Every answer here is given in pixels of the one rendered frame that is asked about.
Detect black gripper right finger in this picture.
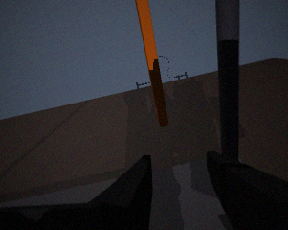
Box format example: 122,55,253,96
207,151,288,230

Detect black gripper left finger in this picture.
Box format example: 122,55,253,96
0,155,152,230

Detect orange bar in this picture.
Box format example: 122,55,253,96
135,0,168,127

